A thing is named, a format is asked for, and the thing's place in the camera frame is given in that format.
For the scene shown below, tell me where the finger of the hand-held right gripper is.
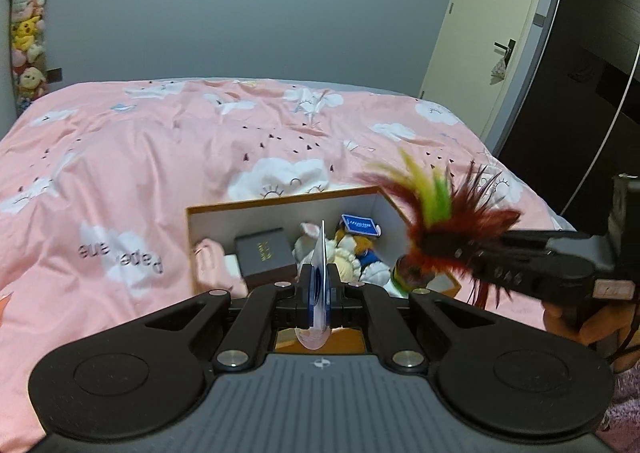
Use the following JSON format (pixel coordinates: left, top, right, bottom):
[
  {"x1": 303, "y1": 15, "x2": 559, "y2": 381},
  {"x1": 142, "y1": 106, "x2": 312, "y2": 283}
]
[
  {"x1": 469, "y1": 253, "x2": 551, "y2": 302},
  {"x1": 450, "y1": 230, "x2": 592, "y2": 259}
]

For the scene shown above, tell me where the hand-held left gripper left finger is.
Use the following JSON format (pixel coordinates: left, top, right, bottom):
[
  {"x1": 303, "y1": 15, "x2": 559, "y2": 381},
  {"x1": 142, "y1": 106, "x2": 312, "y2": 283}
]
[{"x1": 144, "y1": 266, "x2": 312, "y2": 370}]

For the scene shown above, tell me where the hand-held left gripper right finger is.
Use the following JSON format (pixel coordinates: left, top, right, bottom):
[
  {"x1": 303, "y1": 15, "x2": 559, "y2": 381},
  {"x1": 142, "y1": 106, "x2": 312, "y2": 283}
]
[{"x1": 327, "y1": 266, "x2": 493, "y2": 369}]

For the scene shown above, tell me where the white crochet bunny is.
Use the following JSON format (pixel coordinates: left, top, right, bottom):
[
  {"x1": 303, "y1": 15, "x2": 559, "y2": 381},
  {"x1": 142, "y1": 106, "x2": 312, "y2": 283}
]
[{"x1": 294, "y1": 222, "x2": 362, "y2": 284}]

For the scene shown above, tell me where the thin white card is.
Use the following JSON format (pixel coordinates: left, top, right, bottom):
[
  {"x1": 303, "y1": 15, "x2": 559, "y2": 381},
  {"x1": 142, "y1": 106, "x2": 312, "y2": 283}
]
[{"x1": 294, "y1": 220, "x2": 335, "y2": 352}]

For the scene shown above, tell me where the brown plush bear blue jacket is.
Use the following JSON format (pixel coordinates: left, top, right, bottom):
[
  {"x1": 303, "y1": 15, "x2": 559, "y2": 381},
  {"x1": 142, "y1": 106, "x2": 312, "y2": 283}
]
[{"x1": 334, "y1": 213, "x2": 393, "y2": 290}]

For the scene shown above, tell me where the orange cardboard box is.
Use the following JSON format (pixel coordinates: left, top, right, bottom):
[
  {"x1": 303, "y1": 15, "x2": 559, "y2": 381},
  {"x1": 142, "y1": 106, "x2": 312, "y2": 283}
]
[{"x1": 185, "y1": 186, "x2": 463, "y2": 354}]

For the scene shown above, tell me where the red yellow green feather toy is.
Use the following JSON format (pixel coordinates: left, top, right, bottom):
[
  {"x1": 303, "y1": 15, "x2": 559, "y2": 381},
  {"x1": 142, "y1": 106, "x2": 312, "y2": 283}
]
[{"x1": 352, "y1": 148, "x2": 523, "y2": 309}]

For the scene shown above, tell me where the pink folding selfie stick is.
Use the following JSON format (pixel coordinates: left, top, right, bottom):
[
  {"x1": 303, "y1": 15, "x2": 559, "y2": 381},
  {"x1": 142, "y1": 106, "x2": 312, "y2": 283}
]
[{"x1": 194, "y1": 238, "x2": 249, "y2": 298}]

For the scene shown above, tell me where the person's right hand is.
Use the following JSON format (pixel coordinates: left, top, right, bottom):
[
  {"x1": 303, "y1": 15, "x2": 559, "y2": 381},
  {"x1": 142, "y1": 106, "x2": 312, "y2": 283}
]
[{"x1": 543, "y1": 300, "x2": 640, "y2": 350}]

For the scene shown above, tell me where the small black box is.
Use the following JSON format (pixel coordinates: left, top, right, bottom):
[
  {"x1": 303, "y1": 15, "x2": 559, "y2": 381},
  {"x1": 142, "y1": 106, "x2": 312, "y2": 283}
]
[{"x1": 234, "y1": 227, "x2": 297, "y2": 290}]

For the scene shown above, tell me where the dark round multicolour toy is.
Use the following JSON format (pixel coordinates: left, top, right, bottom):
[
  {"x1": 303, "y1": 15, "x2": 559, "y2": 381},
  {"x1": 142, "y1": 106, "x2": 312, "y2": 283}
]
[{"x1": 392, "y1": 255, "x2": 436, "y2": 299}]

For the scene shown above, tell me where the purple fluffy rug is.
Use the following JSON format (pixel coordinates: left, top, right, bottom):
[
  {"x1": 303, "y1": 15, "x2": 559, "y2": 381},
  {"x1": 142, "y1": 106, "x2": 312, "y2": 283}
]
[{"x1": 592, "y1": 365, "x2": 640, "y2": 436}]

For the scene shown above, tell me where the dark wardrobe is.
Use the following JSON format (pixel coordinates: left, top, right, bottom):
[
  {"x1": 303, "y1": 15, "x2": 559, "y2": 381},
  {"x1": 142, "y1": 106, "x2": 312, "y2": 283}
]
[{"x1": 492, "y1": 0, "x2": 640, "y2": 234}]

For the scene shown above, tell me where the pink cloud print blanket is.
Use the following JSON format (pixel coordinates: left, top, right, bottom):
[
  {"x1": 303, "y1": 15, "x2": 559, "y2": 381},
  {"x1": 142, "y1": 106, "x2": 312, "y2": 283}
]
[{"x1": 0, "y1": 78, "x2": 576, "y2": 444}]

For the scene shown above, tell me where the cream door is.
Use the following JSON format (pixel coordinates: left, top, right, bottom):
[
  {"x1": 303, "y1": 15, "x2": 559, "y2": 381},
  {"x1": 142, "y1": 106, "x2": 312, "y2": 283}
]
[{"x1": 419, "y1": 0, "x2": 563, "y2": 144}]

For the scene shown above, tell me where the hanging column of plush toys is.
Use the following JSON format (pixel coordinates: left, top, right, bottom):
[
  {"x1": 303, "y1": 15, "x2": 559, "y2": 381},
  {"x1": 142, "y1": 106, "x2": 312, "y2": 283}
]
[{"x1": 7, "y1": 0, "x2": 51, "y2": 116}]

